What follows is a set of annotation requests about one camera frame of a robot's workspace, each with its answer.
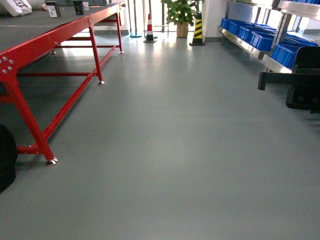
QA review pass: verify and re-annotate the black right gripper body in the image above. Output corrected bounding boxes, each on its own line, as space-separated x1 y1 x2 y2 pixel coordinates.
285 46 320 113

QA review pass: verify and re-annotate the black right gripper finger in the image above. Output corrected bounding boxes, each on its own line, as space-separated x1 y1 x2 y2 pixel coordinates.
257 72 293 91

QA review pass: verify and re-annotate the blue shelf bin lower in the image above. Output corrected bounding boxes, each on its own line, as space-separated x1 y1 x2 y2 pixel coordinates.
218 18 318 73

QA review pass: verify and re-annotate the metal shelf rack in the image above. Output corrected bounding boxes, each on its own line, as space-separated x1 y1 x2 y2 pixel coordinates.
217 0 320 74

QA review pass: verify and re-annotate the yellow black traffic cone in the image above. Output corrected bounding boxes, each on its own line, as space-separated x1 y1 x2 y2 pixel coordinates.
189 11 205 47

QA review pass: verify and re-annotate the potted green plant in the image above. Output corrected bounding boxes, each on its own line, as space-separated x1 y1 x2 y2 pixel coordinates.
160 0 199 38

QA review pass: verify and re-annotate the red white traffic cone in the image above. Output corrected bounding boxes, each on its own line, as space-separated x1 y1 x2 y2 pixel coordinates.
143 13 157 43

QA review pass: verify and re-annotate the black small box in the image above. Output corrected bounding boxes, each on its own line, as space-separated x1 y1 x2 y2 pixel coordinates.
72 0 84 16

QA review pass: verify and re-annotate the white small box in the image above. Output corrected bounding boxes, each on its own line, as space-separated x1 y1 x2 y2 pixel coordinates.
45 0 61 18

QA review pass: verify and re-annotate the black backpack on floor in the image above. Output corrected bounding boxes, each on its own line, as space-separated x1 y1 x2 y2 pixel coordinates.
0 124 18 193

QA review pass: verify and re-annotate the red metal table frame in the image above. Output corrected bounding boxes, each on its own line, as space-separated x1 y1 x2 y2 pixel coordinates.
0 3 123 167

